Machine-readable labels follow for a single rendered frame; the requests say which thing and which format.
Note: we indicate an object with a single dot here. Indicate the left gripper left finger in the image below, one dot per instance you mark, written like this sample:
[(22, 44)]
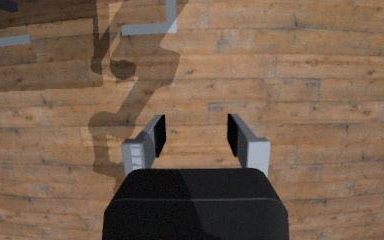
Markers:
[(142, 150)]

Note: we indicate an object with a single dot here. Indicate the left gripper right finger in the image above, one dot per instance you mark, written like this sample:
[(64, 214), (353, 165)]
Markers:
[(249, 150)]

